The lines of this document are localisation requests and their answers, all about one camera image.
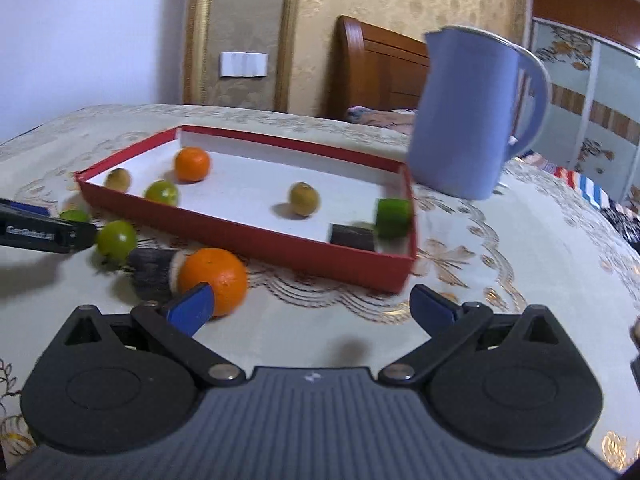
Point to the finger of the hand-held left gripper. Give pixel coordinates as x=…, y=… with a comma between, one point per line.
x=22, y=206

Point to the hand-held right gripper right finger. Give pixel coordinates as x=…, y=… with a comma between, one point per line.
x=432, y=310

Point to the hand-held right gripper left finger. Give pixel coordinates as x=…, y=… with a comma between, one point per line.
x=190, y=310

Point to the orange mandarin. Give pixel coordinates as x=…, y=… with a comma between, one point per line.
x=192, y=164
x=214, y=280

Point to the small yellow-brown fruit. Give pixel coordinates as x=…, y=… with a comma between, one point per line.
x=118, y=179
x=304, y=199

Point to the cucumber piece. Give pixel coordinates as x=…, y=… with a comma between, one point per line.
x=75, y=216
x=394, y=217

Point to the green round fruit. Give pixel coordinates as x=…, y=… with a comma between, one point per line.
x=116, y=242
x=162, y=192

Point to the red cardboard tray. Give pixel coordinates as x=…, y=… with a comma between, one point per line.
x=300, y=257

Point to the dark cylindrical vegetable piece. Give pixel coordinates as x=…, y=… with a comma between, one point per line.
x=352, y=236
x=150, y=272

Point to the embroidered beige tablecloth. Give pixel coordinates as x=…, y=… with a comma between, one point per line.
x=525, y=250

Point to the blue striped cloth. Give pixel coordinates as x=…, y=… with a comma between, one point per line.
x=575, y=180

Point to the pile of bedding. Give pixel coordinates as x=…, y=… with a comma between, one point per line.
x=385, y=117

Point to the lilac plastic kettle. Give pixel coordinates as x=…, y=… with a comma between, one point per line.
x=470, y=110

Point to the colourful clothes pile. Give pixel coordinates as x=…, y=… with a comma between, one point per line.
x=625, y=220

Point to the wooden bed headboard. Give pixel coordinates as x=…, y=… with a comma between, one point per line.
x=380, y=70

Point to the wardrobe with floral doors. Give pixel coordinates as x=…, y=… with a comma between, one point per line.
x=585, y=85

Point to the gold wall moulding frame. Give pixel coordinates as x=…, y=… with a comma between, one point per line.
x=200, y=30

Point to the white wall switch panel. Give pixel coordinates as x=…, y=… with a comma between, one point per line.
x=243, y=64

